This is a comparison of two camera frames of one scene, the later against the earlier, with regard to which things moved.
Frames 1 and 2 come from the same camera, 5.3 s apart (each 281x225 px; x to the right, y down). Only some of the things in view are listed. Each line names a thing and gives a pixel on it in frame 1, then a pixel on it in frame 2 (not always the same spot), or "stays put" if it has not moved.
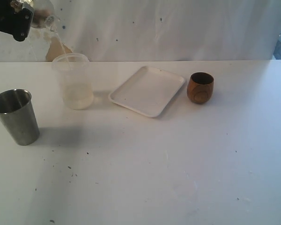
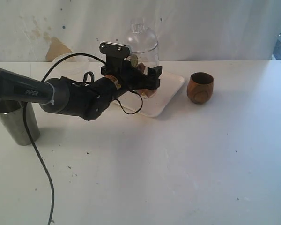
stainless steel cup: x=15 y=108 stays put
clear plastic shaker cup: x=43 y=14 -> x=142 y=57
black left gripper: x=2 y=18 -> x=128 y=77
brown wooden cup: x=200 y=87 stays put
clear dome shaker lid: x=48 y=11 -> x=140 y=39
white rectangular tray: x=148 y=90 stays put
